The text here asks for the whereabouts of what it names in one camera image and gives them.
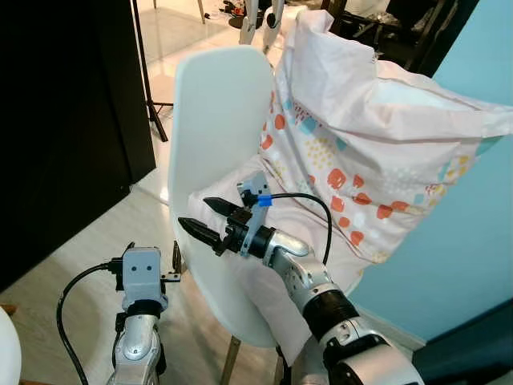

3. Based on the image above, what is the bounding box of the dark wooden table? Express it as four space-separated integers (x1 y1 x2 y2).
321 0 450 71

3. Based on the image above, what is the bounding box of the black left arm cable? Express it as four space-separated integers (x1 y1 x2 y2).
55 260 123 385

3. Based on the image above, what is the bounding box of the pink spotted pillow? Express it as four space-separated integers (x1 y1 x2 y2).
185 7 513 367

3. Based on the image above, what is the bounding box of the black door frame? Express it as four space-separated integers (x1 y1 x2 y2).
410 0 483 79

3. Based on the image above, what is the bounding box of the black tripod stand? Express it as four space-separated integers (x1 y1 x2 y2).
130 0 174 144

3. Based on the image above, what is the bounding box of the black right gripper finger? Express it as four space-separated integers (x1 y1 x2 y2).
202 196 246 220
177 216 230 250

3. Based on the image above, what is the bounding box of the silver humanoid robot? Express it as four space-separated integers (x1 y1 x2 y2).
238 0 286 47

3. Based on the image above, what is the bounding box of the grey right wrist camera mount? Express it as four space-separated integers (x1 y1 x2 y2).
237 170 275 257

